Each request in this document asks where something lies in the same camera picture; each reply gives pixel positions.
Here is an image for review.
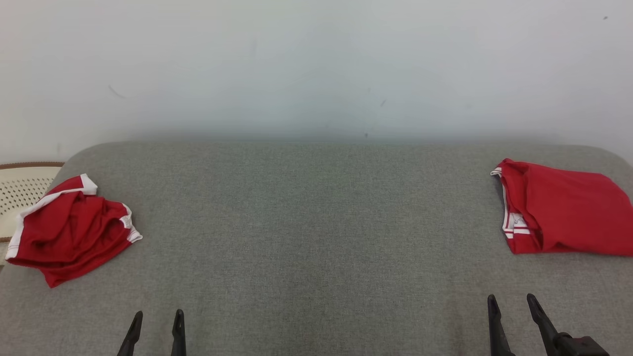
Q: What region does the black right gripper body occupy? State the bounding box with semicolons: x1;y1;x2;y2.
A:
553;333;610;356

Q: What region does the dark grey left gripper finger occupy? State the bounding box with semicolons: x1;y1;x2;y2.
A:
171;309;187;356
117;311;144;356

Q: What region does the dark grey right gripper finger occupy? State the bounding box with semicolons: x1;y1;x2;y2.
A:
526;293;562;356
487;294;515;356

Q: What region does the red basketball jersey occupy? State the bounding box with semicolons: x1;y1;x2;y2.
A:
490;158;633;257

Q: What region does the red shorts white stripe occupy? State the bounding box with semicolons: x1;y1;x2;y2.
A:
4;173;143;289

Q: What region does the grey fabric sofa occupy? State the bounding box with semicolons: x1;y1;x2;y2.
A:
0;140;633;356

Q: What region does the cream perforated laundry basket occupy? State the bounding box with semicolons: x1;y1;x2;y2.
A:
0;162;65;243

